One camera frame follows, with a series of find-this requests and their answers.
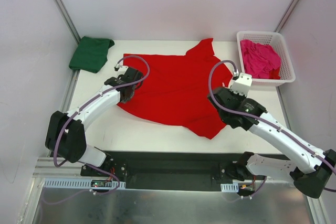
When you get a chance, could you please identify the red t shirt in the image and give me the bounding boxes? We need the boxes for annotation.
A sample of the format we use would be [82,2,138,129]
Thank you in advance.
[118,38,226,140]

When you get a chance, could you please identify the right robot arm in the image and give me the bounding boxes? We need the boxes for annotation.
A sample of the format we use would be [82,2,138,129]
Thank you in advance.
[208,87,335,198]

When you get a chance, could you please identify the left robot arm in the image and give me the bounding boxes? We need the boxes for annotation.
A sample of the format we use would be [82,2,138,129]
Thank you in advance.
[45,66,144,176]

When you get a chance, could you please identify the folded green t shirt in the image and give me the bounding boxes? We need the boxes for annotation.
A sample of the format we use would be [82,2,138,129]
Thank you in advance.
[69,36,115,73]

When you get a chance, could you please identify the pink t shirt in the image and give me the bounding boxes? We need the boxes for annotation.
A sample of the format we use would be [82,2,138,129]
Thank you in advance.
[240,39,281,79]

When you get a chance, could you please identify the white plastic laundry basket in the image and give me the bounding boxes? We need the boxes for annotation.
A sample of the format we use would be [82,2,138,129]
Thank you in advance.
[236,31,296,87]

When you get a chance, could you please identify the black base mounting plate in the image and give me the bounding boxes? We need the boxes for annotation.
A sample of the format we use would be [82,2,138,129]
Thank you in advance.
[80,150,267,192]

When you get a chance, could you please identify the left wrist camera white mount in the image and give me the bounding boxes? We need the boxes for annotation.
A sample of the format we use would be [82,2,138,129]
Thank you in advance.
[114,63,124,72]

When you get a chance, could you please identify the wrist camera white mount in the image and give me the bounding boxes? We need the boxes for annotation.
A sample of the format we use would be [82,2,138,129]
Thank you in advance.
[229,70,253,97]
[114,63,124,72]

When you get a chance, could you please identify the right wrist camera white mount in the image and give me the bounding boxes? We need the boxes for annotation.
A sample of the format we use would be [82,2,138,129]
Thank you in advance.
[229,70,253,97]

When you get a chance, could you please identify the right white slotted cable duct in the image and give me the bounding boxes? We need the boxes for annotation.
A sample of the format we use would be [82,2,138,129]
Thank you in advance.
[220,183,239,193]

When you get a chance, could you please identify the white slotted cable duct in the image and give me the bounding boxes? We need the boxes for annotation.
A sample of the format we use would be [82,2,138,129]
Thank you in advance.
[44,178,126,190]
[220,183,239,193]

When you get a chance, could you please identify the aluminium frame rail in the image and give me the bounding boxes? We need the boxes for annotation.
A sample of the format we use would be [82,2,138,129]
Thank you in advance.
[33,157,316,183]

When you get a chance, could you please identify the left white slotted cable duct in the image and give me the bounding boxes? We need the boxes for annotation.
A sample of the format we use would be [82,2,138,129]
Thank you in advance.
[44,178,126,190]

